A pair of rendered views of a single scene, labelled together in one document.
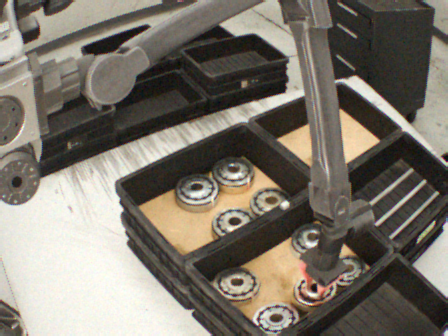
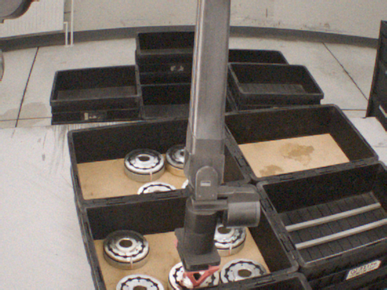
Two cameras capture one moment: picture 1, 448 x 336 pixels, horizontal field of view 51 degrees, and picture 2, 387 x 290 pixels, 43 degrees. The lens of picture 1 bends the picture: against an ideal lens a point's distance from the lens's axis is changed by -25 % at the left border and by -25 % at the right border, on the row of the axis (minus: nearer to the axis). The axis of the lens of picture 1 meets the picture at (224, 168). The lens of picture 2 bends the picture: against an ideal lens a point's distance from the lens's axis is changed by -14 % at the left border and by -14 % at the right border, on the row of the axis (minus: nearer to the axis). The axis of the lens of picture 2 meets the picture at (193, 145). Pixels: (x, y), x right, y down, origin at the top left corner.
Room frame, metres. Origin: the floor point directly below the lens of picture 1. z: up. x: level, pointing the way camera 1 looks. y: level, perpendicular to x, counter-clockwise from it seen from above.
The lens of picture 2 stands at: (0.04, -0.42, 1.70)
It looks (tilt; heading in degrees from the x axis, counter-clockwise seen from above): 34 degrees down; 19
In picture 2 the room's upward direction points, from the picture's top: 4 degrees clockwise
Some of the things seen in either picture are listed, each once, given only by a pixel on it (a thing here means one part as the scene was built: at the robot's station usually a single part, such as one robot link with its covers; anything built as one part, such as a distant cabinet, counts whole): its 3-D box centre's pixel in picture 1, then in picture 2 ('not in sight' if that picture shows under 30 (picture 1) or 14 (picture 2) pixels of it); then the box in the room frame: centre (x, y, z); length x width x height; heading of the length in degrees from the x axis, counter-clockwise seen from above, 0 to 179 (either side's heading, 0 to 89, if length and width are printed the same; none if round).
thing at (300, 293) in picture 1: (315, 289); (193, 277); (0.74, -0.21, 0.88); 0.10 x 0.10 x 0.01
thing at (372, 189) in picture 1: (399, 199); (343, 226); (1.03, -0.48, 0.87); 0.40 x 0.30 x 0.11; 127
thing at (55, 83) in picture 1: (54, 84); not in sight; (0.68, 0.26, 1.45); 0.09 x 0.08 x 0.12; 29
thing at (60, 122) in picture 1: (71, 150); (95, 126); (1.83, 0.66, 0.37); 0.40 x 0.30 x 0.45; 119
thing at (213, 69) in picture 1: (234, 92); (271, 119); (2.22, -0.04, 0.37); 0.40 x 0.30 x 0.45; 119
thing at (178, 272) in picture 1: (216, 204); (150, 175); (1.03, 0.02, 0.87); 0.40 x 0.30 x 0.11; 127
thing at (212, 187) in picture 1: (196, 189); (144, 160); (1.08, 0.06, 0.86); 0.10 x 0.10 x 0.01
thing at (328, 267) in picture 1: (326, 256); (198, 237); (0.74, -0.21, 1.00); 0.10 x 0.07 x 0.07; 36
